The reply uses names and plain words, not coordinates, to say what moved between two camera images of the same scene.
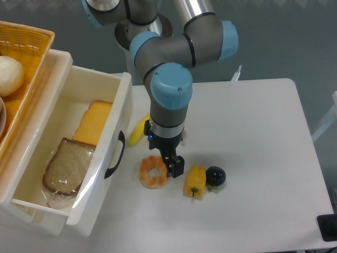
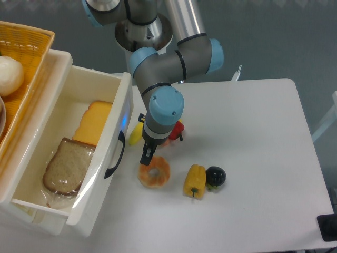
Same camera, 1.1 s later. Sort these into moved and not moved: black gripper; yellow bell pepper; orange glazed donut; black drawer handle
Moved: black gripper
Not moved: yellow bell pepper; black drawer handle; orange glazed donut
